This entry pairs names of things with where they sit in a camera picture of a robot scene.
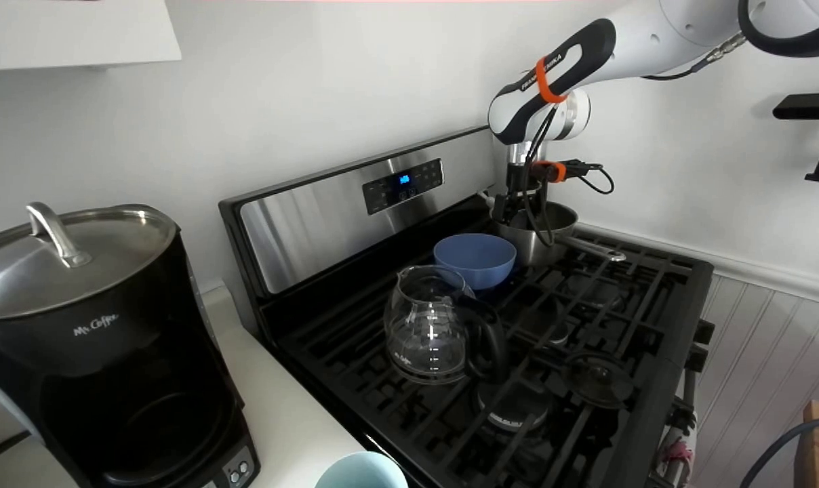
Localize teal floor cable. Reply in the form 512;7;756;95
737;416;819;488

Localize small black burner cap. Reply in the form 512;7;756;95
475;382;554;434

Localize teal cup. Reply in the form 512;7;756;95
312;451;408;488

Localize large black burner cap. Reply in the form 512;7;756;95
568;356;635;411

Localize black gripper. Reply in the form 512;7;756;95
499;145;558;266

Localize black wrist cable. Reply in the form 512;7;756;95
525;159;619;199

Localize white wall cabinet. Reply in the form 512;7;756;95
0;0;185;74

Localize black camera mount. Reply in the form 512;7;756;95
771;91;819;188

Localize black coffee maker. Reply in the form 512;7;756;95
0;201;263;488

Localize blue bowl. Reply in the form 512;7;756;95
430;232;521;294

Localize printed dish towel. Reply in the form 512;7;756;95
648;428;701;488

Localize glass coffee carafe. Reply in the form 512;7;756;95
380;264;512;388

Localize black gas stove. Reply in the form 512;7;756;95
216;126;718;488

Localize silver pot with handle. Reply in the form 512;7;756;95
491;199;628;271

